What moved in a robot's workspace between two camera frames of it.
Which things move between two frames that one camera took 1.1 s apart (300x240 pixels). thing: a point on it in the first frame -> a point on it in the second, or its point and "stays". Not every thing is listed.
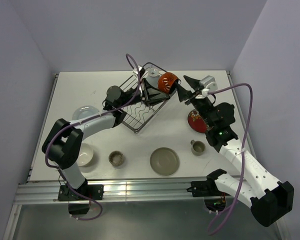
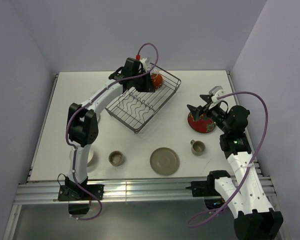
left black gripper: [150, 95] -> [148, 86]
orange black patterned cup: [166, 81] -> [157, 80]
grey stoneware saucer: [164, 161] stays
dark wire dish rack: [142, 95] stays
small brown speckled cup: [116, 158] stays
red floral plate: [197, 122] stays
